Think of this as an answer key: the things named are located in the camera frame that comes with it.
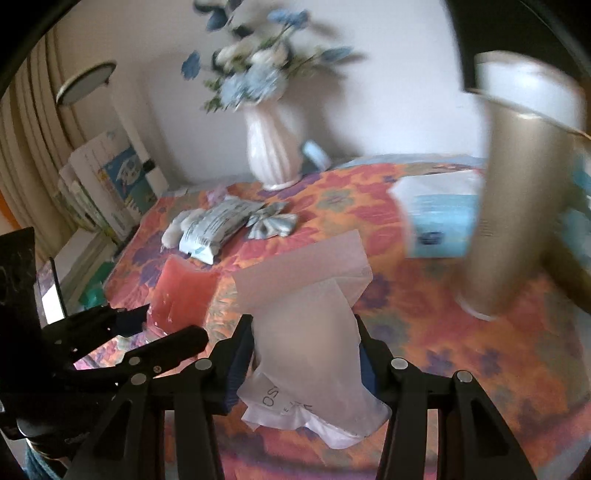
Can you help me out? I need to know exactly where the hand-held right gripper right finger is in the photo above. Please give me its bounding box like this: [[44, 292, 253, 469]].
[[355, 315, 539, 480]]

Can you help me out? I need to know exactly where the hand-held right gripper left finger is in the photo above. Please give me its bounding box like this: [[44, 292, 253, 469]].
[[65, 315, 254, 480]]

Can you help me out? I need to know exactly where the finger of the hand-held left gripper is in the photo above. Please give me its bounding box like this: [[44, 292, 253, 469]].
[[113, 325, 209, 377], [44, 305, 153, 344]]

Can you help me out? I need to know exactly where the pink translucent pouch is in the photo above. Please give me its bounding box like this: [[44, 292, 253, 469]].
[[145, 256, 222, 342]]

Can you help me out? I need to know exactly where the white translucent plastic bag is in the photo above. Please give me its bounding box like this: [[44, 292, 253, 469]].
[[231, 229, 393, 449]]

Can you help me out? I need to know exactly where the person's left forearm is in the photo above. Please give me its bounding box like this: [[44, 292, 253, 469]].
[[23, 443, 70, 480]]

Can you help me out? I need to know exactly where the white fluffy soft item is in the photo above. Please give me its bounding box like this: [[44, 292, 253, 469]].
[[161, 209, 204, 247]]

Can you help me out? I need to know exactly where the large green tissue packet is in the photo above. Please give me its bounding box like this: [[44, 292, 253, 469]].
[[78, 284, 109, 308]]

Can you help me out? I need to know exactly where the stack of flat books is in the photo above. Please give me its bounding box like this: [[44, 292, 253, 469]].
[[51, 226, 121, 305]]

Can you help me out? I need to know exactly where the floral fleece blanket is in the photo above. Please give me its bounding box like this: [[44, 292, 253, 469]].
[[78, 161, 587, 480]]

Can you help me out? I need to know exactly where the white wet wipes packet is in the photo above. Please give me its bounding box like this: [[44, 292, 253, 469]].
[[178, 196, 266, 265]]

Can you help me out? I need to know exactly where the row of standing books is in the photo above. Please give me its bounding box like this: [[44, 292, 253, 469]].
[[58, 129, 158, 241]]

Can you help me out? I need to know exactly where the grey fabric bow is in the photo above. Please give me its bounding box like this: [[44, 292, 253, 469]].
[[247, 200, 300, 240]]

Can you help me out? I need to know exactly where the light blue tissue box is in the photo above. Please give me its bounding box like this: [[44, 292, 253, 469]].
[[388, 168, 485, 259]]

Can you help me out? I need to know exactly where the white desk lamp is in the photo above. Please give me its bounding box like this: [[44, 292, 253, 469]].
[[55, 62, 169, 199]]

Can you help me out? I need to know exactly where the beige curtain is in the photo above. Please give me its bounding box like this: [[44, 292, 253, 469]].
[[0, 28, 116, 241]]

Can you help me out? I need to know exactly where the gold cylindrical container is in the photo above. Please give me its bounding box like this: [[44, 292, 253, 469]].
[[455, 51, 585, 321]]

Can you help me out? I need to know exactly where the white ribbed vase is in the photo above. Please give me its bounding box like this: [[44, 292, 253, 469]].
[[242, 99, 305, 191]]

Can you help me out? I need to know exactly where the small blue white object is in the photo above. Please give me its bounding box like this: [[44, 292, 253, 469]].
[[302, 141, 331, 171]]

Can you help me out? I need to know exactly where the teal patterned box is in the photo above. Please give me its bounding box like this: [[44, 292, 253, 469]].
[[551, 154, 591, 287]]

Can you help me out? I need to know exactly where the blue white flower bouquet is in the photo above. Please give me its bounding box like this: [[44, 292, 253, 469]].
[[180, 0, 365, 114]]

